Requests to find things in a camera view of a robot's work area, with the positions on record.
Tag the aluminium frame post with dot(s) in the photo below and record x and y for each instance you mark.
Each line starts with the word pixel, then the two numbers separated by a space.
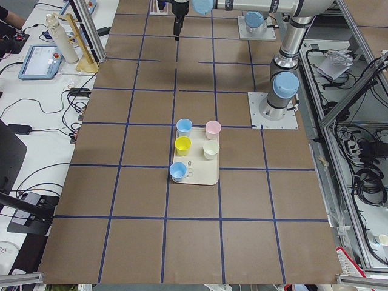
pixel 83 16

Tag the black power adapter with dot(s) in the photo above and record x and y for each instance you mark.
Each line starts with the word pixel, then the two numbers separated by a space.
pixel 20 129

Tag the white water bottle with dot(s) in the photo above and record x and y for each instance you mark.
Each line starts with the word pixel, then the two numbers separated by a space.
pixel 61 39

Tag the wooden mug tree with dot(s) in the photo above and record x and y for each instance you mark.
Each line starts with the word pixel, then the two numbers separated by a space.
pixel 86 63

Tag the pink plastic cup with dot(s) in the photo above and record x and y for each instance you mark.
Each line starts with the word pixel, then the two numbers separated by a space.
pixel 213 129

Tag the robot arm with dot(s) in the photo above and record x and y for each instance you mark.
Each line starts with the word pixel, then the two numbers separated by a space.
pixel 205 7
pixel 284 82

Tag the cream plastic tray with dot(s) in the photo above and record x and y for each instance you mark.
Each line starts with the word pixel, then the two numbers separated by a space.
pixel 200 171

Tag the light blue plastic cup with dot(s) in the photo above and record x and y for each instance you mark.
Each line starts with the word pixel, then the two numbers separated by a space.
pixel 178 171

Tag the blue teach pendant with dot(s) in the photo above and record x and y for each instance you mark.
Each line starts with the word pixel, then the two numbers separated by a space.
pixel 41 63
pixel 67 8

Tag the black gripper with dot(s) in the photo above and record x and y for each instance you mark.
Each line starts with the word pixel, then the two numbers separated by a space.
pixel 179 7

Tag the white wire cup rack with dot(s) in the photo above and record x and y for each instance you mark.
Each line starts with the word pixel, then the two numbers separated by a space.
pixel 158 7

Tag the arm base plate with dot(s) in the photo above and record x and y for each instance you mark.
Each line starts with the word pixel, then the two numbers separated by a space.
pixel 265 32
pixel 264 116

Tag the pale green plastic cup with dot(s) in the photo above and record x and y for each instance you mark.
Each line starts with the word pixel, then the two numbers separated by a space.
pixel 211 149

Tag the yellow plastic cup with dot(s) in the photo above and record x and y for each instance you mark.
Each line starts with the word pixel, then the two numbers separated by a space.
pixel 182 145

